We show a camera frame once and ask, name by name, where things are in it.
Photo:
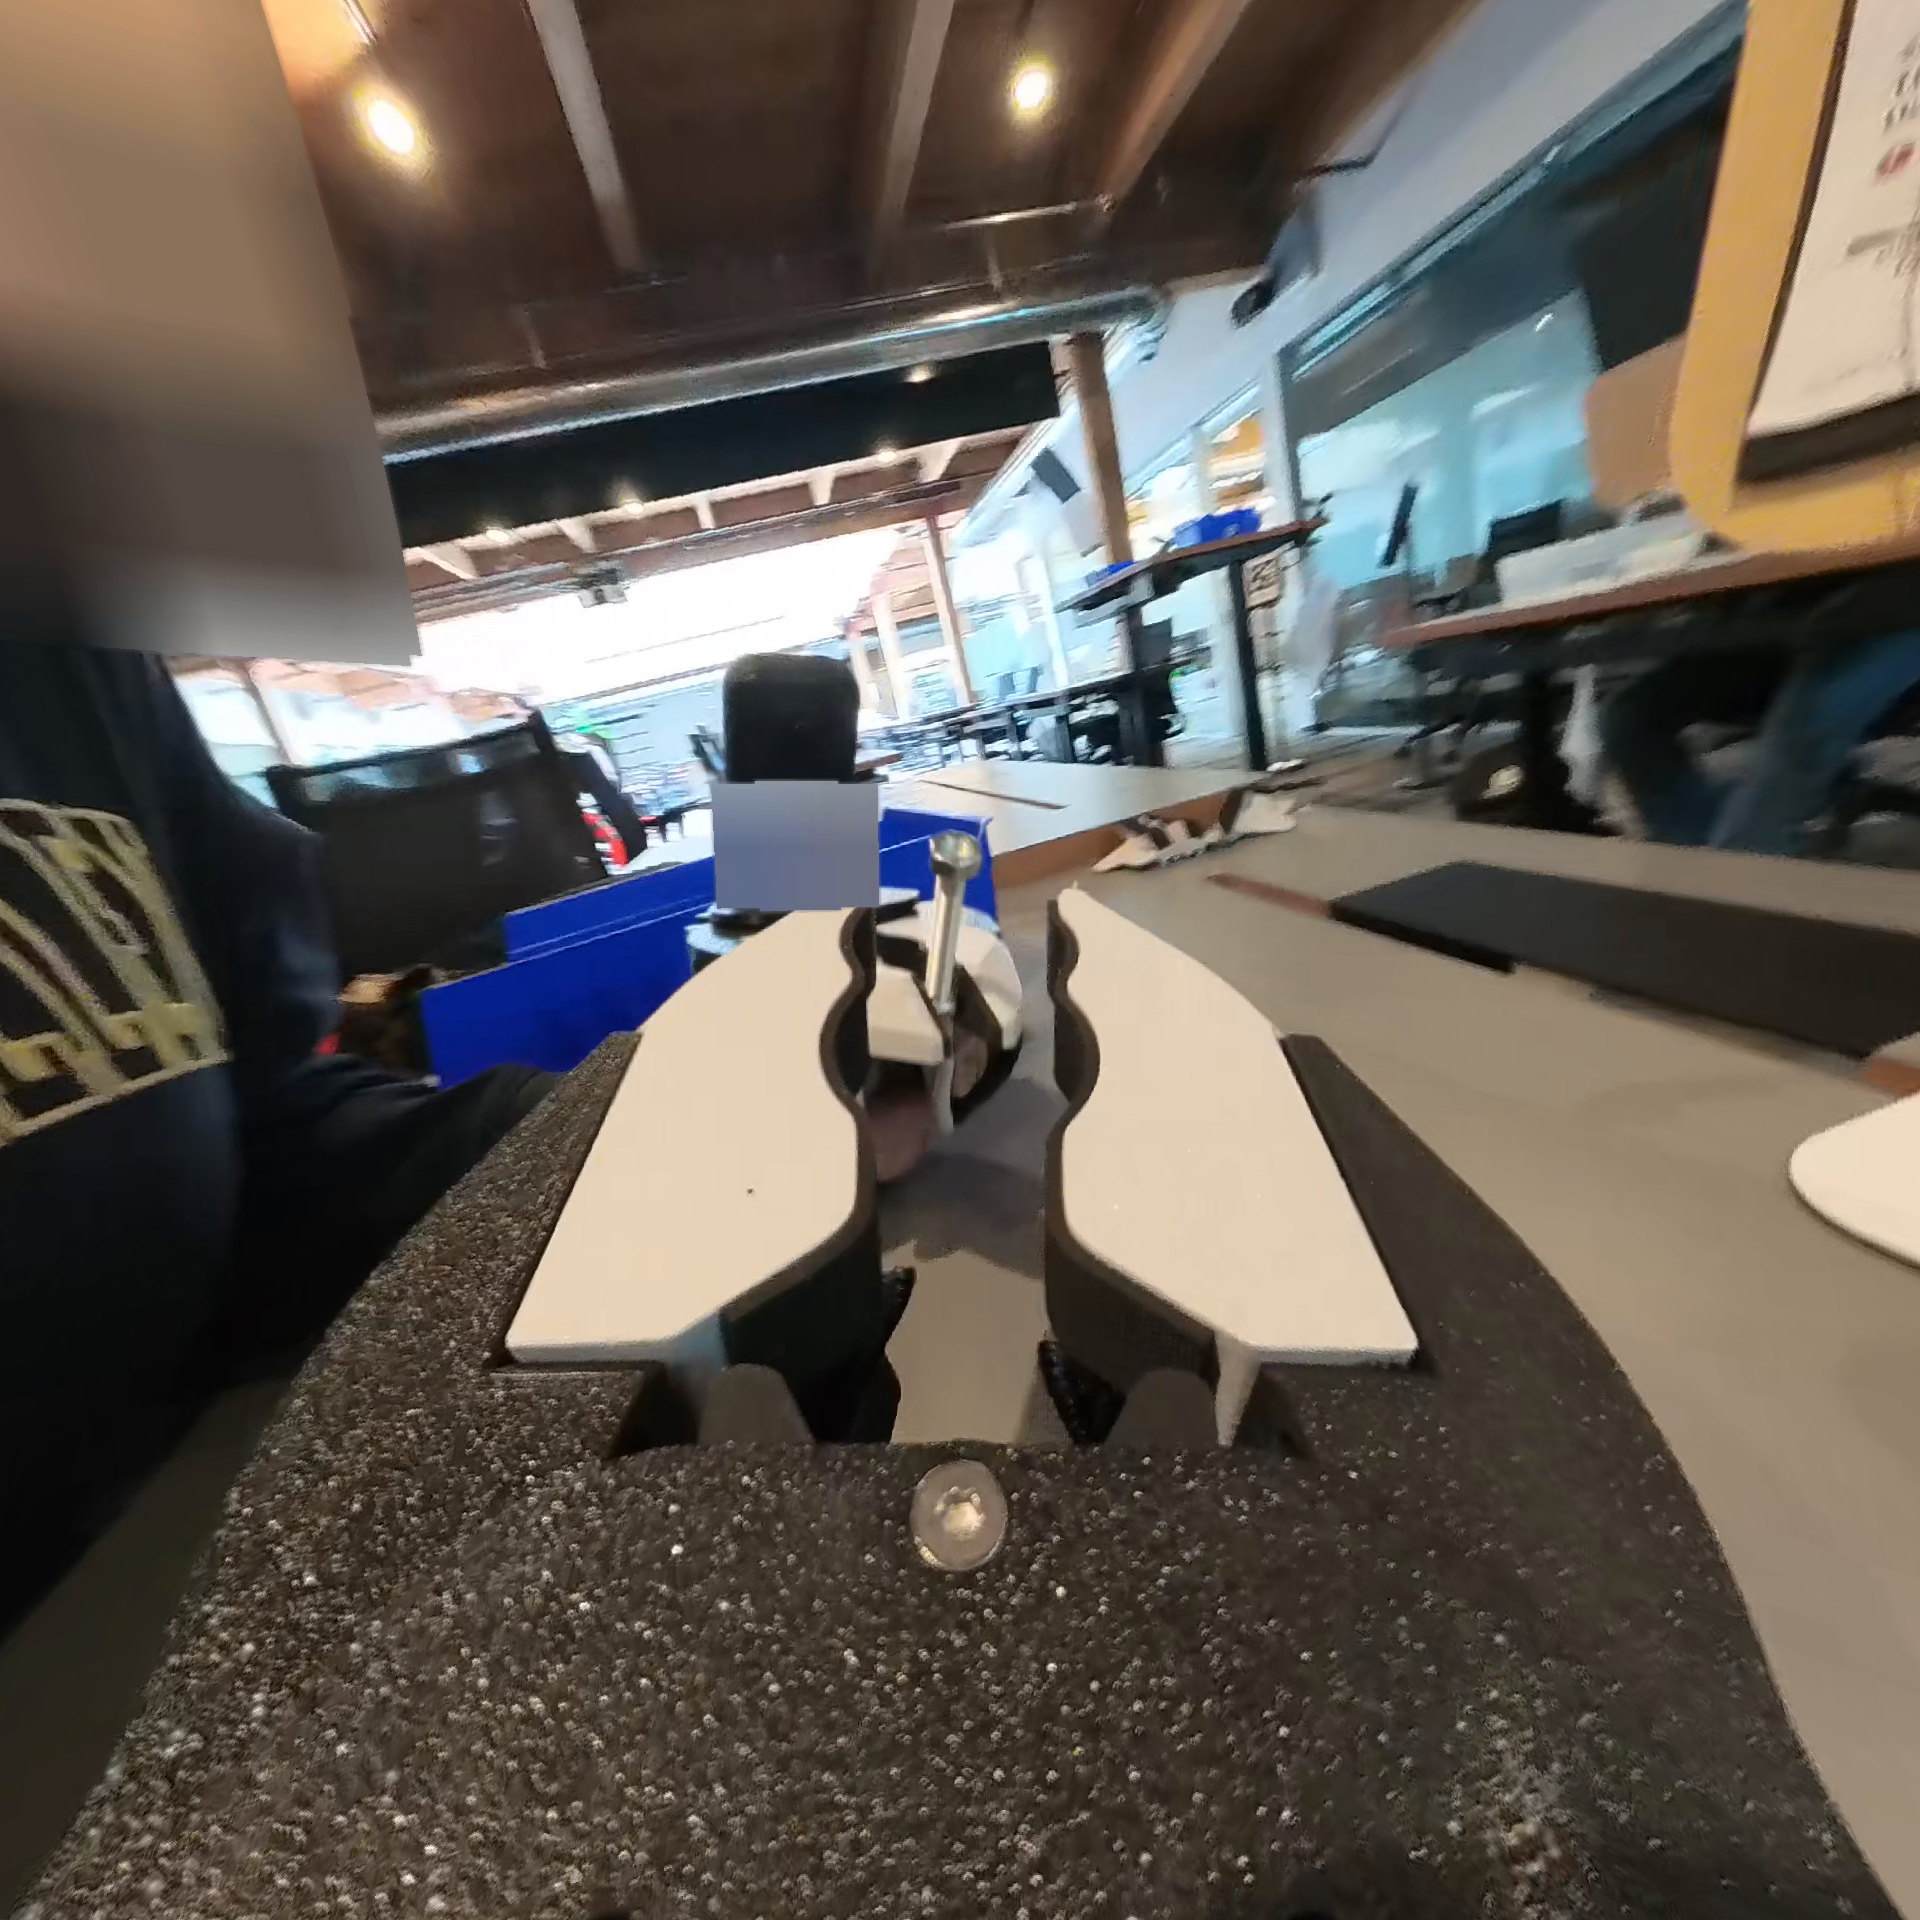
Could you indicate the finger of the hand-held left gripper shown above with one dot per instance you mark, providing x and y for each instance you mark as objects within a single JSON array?
[
  {"x": 905, "y": 1022},
  {"x": 992, "y": 975}
]

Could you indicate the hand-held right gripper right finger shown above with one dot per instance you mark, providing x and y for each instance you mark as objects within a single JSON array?
[{"x": 1214, "y": 1185}]

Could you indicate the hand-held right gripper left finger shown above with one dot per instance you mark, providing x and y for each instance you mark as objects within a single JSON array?
[{"x": 704, "y": 1170}]

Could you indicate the silver bolt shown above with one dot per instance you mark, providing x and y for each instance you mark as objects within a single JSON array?
[{"x": 942, "y": 960}]

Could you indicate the person's left forearm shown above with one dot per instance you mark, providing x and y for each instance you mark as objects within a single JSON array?
[{"x": 421, "y": 1126}]

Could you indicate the person's left hand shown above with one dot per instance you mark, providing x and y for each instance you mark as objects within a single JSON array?
[{"x": 905, "y": 1131}]

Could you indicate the grey top table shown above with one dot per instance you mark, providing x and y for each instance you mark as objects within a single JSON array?
[{"x": 1080, "y": 786}]

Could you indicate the blue plastic bin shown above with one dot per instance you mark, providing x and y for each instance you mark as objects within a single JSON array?
[
  {"x": 524, "y": 1020},
  {"x": 599, "y": 914}
]

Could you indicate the black and white cardboard piece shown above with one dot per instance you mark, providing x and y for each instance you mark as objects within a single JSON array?
[{"x": 1184, "y": 840}]

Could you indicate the group of black chairs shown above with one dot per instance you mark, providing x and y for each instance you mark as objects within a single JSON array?
[{"x": 1049, "y": 720}]

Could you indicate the black ceiling panel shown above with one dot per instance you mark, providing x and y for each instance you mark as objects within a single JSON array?
[{"x": 720, "y": 434}]

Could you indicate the dark brown object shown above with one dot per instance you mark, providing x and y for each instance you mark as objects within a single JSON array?
[{"x": 382, "y": 1020}]

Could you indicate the standing desk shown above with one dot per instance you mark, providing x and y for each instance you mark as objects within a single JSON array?
[{"x": 1141, "y": 585}]

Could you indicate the black mesh office chair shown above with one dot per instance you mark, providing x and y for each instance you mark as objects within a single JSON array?
[{"x": 436, "y": 840}]

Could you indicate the wooden column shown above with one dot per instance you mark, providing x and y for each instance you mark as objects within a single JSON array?
[{"x": 1103, "y": 464}]

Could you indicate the black table mat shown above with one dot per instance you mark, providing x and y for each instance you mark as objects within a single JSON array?
[{"x": 1650, "y": 944}]

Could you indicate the black backpack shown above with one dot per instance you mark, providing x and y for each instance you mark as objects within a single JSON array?
[{"x": 1516, "y": 786}]

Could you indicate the white document stand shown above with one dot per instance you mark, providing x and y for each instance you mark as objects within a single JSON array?
[{"x": 1876, "y": 1177}]

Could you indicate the ceiling spotlight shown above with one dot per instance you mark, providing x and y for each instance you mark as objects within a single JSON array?
[
  {"x": 393, "y": 123},
  {"x": 1031, "y": 84}
]

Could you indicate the white box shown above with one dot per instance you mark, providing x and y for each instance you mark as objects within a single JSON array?
[{"x": 1590, "y": 569}]

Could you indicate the wooden top desk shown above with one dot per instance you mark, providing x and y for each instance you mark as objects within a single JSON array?
[{"x": 1650, "y": 593}]

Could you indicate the cardboard panel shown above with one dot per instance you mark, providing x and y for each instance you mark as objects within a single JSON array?
[{"x": 1634, "y": 428}]

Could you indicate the wooden backing board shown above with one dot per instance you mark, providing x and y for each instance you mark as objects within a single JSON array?
[{"x": 1717, "y": 375}]

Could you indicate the instruction sheet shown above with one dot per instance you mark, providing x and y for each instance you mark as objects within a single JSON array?
[{"x": 1862, "y": 225}]

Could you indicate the wall-mounted screen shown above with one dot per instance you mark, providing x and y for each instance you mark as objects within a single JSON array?
[{"x": 1056, "y": 474}]

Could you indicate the silver ventilation duct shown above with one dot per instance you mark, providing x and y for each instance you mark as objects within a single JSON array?
[{"x": 840, "y": 338}]

